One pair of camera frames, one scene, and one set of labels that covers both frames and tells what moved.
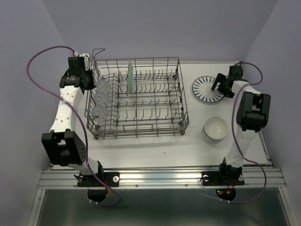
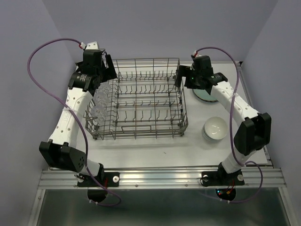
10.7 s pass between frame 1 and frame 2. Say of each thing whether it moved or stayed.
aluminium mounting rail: stayed
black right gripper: moved
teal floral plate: moved
